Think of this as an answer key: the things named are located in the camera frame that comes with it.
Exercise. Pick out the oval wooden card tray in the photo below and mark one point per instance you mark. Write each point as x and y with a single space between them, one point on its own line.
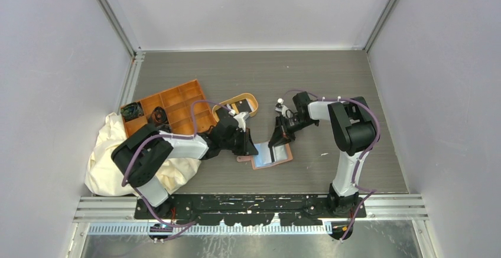
219 112

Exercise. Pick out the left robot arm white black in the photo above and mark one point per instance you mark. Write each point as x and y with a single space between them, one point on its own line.
141 156

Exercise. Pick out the orange compartment tray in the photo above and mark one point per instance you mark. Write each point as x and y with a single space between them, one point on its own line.
179 103

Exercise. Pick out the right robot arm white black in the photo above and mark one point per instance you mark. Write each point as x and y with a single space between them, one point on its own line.
355 128

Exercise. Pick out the dark rolled belt middle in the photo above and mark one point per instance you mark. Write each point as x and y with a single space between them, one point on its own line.
158 118

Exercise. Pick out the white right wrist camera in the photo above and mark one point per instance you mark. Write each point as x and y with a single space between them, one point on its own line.
282 109

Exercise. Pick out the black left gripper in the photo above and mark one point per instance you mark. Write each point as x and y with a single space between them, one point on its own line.
247 147

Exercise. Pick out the dark rolled belt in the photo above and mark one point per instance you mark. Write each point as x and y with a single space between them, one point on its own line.
131 111
158 118

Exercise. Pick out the cream cloth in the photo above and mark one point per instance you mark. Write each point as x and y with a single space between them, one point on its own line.
104 178

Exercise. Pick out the dark rolled belt upper left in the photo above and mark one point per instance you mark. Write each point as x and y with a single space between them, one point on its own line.
131 111

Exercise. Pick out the black mounting base plate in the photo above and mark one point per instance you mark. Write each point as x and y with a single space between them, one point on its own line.
253 209

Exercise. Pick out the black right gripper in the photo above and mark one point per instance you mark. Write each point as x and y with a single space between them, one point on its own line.
281 135

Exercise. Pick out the black card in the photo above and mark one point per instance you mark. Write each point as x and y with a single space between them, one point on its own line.
243 106

